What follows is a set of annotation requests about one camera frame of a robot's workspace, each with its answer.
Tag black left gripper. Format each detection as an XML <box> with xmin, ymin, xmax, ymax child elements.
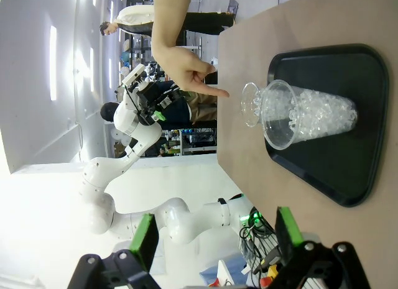
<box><xmin>138</xmin><ymin>83</ymin><xmax>184</xmax><ymax>122</ymax></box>

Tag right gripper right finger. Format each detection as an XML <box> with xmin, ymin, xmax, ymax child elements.
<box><xmin>273</xmin><ymin>206</ymin><xmax>373</xmax><ymax>289</ymax></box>

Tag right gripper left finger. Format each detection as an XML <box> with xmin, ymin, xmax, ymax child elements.
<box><xmin>67</xmin><ymin>213</ymin><xmax>162</xmax><ymax>289</ymax></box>

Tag clear plastic cup with ice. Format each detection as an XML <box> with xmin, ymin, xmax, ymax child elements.
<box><xmin>259</xmin><ymin>79</ymin><xmax>358</xmax><ymax>150</ymax></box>

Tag person's right forearm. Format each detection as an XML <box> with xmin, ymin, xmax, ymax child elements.
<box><xmin>151</xmin><ymin>0</ymin><xmax>193</xmax><ymax>53</ymax></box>

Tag person's right hand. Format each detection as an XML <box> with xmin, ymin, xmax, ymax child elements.
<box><xmin>152</xmin><ymin>46</ymin><xmax>231</xmax><ymax>99</ymax></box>

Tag background shelf with bottles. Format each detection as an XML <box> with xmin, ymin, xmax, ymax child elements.
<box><xmin>160</xmin><ymin>127</ymin><xmax>218</xmax><ymax>155</ymax></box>

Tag red emergency stop button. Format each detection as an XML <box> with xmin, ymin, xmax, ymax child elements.
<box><xmin>259</xmin><ymin>264</ymin><xmax>280</xmax><ymax>289</ymax></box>

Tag black plastic tray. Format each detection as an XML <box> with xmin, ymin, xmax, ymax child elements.
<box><xmin>266</xmin><ymin>43</ymin><xmax>390</xmax><ymax>208</ymax></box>

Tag bystander white shirt black trousers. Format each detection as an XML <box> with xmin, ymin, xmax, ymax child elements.
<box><xmin>99</xmin><ymin>4</ymin><xmax>236</xmax><ymax>38</ymax></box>

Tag black cable bundle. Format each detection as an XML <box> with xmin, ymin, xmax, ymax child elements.
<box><xmin>238</xmin><ymin>208</ymin><xmax>280</xmax><ymax>268</ymax></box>

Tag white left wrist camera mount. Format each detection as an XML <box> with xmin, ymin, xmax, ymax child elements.
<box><xmin>121</xmin><ymin>63</ymin><xmax>147</xmax><ymax>88</ymax></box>

